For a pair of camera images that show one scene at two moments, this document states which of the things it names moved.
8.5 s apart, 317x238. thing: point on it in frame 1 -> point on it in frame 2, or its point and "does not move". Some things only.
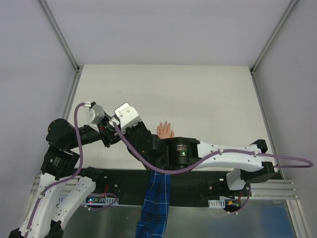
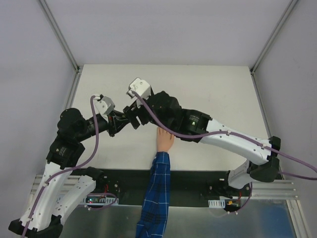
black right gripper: [128, 131] -> [138, 114]
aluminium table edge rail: [72, 96] does not move
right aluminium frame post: [291, 4] does not move
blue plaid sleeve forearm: [155, 208] does not move
